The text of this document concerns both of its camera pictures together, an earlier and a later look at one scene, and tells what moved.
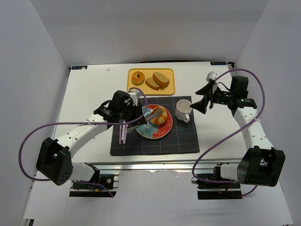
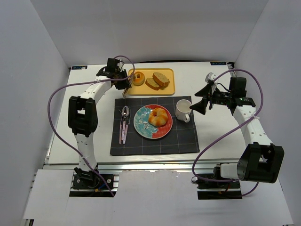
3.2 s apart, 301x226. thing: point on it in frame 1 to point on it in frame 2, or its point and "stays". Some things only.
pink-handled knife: [125, 135] stays
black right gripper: [210, 97] stays
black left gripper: [135, 115] to [121, 83]
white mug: [183, 110] stays
